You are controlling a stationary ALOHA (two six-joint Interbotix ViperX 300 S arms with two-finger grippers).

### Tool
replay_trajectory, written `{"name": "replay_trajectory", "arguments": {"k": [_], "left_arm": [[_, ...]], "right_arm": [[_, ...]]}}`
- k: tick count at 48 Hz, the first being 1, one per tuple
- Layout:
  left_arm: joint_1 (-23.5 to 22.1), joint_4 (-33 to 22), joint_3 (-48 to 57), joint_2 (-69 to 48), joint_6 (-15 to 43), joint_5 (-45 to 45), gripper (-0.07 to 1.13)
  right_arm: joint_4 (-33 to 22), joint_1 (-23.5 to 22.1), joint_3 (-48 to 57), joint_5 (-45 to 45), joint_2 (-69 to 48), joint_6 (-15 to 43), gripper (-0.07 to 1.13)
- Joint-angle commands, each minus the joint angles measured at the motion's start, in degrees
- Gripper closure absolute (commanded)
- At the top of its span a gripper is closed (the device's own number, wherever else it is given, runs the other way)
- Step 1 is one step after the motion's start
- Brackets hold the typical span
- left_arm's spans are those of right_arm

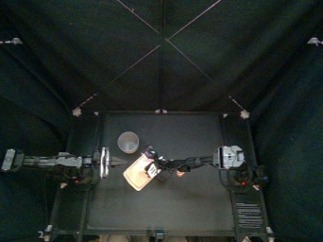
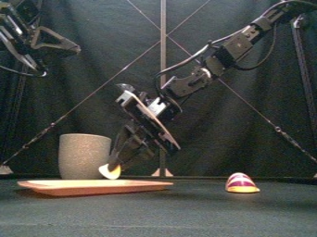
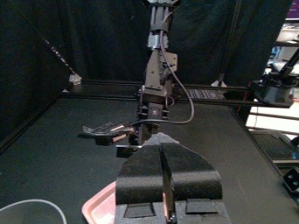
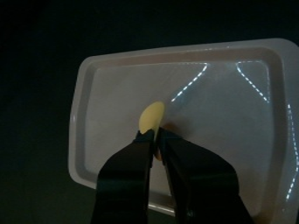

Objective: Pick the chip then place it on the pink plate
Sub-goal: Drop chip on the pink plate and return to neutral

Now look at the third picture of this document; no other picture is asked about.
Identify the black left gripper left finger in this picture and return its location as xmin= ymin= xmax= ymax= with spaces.
xmin=115 ymin=132 xmax=166 ymax=219

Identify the black aluminium frame rail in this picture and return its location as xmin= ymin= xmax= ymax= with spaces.
xmin=58 ymin=79 xmax=294 ymax=109

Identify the black perforated metal panel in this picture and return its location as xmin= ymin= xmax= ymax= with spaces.
xmin=249 ymin=129 xmax=299 ymax=162

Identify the pink plate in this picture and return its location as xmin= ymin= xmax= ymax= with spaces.
xmin=81 ymin=180 xmax=118 ymax=224

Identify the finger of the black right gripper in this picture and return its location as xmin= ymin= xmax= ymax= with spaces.
xmin=82 ymin=122 xmax=133 ymax=136
xmin=77 ymin=131 xmax=133 ymax=147

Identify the white bowl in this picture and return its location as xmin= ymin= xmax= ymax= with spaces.
xmin=0 ymin=199 xmax=70 ymax=224

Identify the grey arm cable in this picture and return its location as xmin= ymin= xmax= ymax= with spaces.
xmin=130 ymin=29 xmax=196 ymax=127

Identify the black cloth curtain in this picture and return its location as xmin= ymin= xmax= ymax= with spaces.
xmin=0 ymin=0 xmax=296 ymax=141

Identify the white corner bracket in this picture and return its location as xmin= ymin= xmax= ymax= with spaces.
xmin=210 ymin=73 xmax=230 ymax=88
xmin=69 ymin=73 xmax=83 ymax=86

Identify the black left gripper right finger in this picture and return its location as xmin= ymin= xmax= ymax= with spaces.
xmin=161 ymin=142 xmax=224 ymax=216

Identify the black metal corner bracket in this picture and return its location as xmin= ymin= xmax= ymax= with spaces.
xmin=282 ymin=166 xmax=299 ymax=194

